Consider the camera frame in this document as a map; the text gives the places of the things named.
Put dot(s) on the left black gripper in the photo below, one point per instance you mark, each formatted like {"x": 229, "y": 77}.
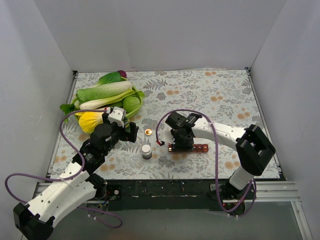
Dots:
{"x": 132, "y": 131}

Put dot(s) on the white vitamin pill bottle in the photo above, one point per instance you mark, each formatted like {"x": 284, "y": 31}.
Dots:
{"x": 146, "y": 151}

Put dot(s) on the red weekly pill organizer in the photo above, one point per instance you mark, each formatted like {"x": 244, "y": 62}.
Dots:
{"x": 195, "y": 148}

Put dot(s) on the large napa cabbage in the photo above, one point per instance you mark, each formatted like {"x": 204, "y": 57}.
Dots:
{"x": 103, "y": 91}

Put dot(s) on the round green cabbage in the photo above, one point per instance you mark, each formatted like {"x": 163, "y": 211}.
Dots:
{"x": 131, "y": 103}

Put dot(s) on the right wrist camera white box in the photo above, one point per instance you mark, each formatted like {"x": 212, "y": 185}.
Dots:
{"x": 166, "y": 137}

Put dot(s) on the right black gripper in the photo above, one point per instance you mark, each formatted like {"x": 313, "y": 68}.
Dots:
{"x": 182, "y": 144}

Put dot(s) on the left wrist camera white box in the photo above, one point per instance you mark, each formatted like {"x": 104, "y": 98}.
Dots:
{"x": 117, "y": 116}

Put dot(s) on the clear bottle lid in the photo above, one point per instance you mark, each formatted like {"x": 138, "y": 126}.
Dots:
{"x": 148, "y": 131}

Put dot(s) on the green leafy herb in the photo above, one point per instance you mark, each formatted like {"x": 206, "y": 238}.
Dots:
{"x": 67, "y": 108}

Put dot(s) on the green plastic tray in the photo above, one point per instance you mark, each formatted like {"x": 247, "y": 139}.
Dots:
{"x": 76, "y": 102}

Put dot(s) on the yellow napa cabbage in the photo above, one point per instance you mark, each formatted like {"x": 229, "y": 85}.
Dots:
{"x": 88, "y": 120}

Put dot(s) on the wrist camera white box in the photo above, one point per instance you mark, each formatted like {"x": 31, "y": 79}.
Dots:
{"x": 117, "y": 116}
{"x": 166, "y": 137}

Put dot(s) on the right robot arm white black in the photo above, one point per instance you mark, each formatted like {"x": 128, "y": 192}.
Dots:
{"x": 253, "y": 147}

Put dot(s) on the dark green leaf vegetable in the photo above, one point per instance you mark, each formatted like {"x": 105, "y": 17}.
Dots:
{"x": 112, "y": 77}

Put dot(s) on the green glass bottle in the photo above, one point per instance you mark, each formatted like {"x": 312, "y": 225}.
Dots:
{"x": 126, "y": 123}

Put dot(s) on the floral table mat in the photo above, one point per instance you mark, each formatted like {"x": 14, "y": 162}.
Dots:
{"x": 225, "y": 96}

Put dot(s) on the black base frame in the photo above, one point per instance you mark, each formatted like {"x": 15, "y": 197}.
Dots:
{"x": 200, "y": 194}

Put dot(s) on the purple onion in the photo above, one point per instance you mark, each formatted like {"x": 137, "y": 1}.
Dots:
{"x": 122, "y": 73}

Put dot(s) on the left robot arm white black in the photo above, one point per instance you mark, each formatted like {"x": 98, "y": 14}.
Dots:
{"x": 78, "y": 183}

